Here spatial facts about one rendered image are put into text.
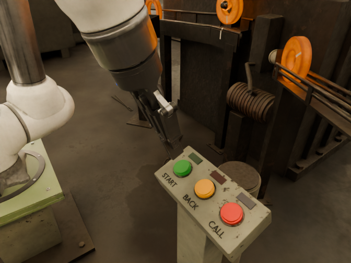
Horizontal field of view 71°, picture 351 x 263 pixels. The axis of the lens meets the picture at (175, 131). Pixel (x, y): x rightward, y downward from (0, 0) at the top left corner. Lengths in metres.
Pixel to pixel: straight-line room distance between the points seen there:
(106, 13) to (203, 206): 0.37
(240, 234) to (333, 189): 1.14
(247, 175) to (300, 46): 0.46
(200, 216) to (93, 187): 0.98
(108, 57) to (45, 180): 0.68
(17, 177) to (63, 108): 0.27
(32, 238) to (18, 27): 0.74
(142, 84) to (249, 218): 0.30
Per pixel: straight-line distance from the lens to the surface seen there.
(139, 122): 1.84
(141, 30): 0.33
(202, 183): 0.52
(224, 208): 0.49
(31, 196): 0.91
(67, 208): 1.33
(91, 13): 0.31
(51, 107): 0.95
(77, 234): 1.23
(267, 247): 1.20
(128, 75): 0.35
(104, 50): 0.33
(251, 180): 0.68
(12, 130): 0.92
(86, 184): 1.44
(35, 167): 1.03
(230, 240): 0.47
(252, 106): 1.08
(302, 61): 0.91
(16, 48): 0.89
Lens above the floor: 0.98
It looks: 34 degrees down
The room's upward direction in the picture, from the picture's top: straight up
